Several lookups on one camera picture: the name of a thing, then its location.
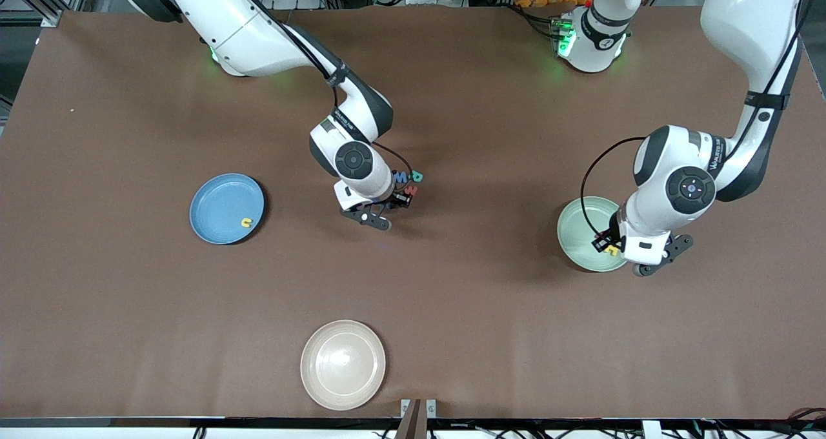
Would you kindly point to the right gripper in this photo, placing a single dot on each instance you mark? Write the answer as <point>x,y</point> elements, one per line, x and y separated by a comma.
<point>395,197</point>

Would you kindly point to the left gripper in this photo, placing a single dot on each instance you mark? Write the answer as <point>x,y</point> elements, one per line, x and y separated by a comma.
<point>607,240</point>

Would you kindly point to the yellow foam letter H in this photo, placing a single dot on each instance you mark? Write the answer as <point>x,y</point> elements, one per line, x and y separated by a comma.
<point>612,252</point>

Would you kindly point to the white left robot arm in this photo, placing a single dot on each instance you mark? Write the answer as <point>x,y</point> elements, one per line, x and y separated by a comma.
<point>748,13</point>

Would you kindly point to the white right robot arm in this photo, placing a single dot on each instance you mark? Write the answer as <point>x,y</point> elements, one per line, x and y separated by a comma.
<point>226,19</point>

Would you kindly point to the pale green plate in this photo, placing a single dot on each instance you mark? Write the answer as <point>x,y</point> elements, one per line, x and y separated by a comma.
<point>577,232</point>

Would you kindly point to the brown table cover sheet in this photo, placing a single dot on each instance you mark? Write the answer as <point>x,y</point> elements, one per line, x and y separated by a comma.
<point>413,310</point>

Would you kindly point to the blue plate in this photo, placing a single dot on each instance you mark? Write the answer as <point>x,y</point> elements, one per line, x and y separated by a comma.
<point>219,206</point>

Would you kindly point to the beige plate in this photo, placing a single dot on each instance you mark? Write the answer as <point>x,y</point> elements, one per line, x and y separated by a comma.
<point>342,365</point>

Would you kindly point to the brown post with metal brackets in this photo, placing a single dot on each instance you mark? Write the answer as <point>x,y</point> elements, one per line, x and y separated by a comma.
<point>413,419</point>

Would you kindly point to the aluminium frame profile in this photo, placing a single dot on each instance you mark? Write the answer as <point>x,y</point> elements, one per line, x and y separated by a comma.
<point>50,18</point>

